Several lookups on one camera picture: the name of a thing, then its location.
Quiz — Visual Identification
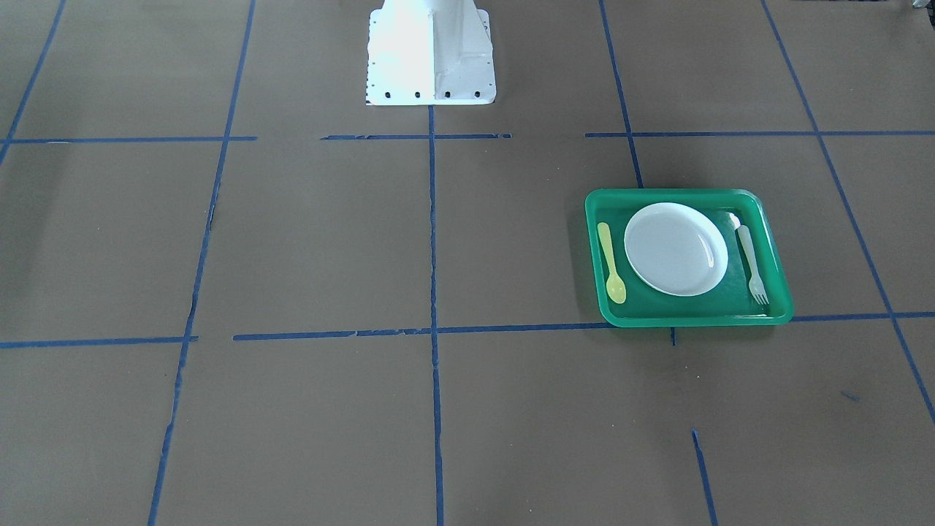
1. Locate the white round plate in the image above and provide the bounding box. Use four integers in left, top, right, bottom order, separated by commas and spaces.
622, 202, 728, 297

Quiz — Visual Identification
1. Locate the yellow plastic spoon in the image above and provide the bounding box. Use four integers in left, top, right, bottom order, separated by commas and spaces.
597, 222, 627, 304

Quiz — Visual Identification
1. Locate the pale green plastic fork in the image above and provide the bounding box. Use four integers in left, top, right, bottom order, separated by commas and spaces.
728, 212, 769, 306

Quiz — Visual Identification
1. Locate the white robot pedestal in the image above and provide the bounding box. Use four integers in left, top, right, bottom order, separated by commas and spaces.
365, 1, 497, 106

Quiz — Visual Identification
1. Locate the green plastic tray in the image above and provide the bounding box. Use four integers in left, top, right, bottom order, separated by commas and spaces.
584, 188, 795, 327

